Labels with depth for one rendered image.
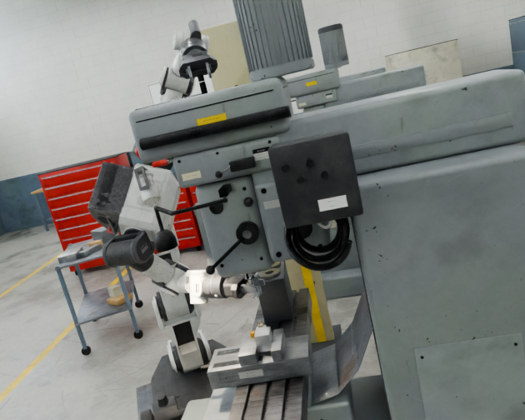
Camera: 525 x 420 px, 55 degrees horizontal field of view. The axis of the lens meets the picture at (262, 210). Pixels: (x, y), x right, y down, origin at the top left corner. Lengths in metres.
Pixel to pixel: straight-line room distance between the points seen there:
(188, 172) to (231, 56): 1.89
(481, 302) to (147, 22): 10.19
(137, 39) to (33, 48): 2.27
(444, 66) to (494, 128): 8.42
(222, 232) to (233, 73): 1.90
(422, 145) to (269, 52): 0.51
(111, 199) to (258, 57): 0.81
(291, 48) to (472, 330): 0.95
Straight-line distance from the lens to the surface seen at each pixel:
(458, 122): 1.54
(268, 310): 2.13
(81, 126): 11.83
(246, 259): 1.61
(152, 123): 1.55
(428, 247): 1.47
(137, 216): 1.93
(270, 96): 1.47
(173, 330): 2.48
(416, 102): 1.51
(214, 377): 1.81
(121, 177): 2.00
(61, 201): 7.14
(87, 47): 11.67
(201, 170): 1.54
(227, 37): 3.37
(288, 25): 1.52
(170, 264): 2.08
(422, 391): 1.67
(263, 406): 1.69
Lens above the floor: 1.87
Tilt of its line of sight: 13 degrees down
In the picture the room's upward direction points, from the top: 13 degrees counter-clockwise
